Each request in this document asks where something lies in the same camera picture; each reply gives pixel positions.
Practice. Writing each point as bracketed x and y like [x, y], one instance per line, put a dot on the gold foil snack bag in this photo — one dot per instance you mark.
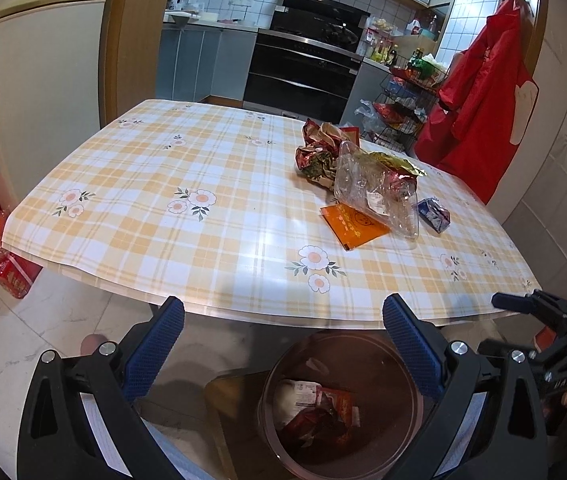
[379, 163]

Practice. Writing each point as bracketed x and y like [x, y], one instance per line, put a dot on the black built-in oven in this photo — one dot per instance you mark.
[300, 76]

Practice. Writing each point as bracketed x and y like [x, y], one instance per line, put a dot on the cream refrigerator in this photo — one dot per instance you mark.
[49, 57]

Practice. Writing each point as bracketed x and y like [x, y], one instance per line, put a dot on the black wire storage rack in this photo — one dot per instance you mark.
[408, 94]

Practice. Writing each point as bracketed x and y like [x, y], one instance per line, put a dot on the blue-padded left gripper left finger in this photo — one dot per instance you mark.
[146, 347]

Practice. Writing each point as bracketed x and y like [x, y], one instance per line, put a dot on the wooden door frame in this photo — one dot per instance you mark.
[128, 55]

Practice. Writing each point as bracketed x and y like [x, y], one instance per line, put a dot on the red hanging apron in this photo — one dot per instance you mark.
[485, 105]

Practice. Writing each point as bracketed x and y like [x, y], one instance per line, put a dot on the brown red paper bag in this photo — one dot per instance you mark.
[317, 158]

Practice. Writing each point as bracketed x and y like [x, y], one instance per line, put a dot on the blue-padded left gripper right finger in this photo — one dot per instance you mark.
[419, 344]

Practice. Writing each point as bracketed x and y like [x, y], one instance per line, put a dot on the red box on floor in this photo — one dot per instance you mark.
[17, 275]

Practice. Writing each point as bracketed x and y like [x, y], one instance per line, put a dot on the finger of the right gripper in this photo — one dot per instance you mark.
[513, 303]

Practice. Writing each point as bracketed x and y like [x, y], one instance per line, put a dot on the clear plastic bag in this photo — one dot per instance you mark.
[389, 198]

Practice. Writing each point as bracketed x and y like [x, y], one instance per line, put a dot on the small blue white wrapper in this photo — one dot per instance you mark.
[437, 216]

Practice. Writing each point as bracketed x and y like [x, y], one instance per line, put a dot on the grey kitchen cabinets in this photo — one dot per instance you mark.
[198, 62]

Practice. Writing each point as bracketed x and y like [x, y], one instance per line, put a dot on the orange snack packet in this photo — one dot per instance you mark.
[350, 228]

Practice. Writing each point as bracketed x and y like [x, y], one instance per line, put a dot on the brown round trash bin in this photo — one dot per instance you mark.
[340, 404]

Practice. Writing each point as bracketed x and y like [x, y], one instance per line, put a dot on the yellow plaid floral tablecloth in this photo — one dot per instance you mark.
[204, 203]

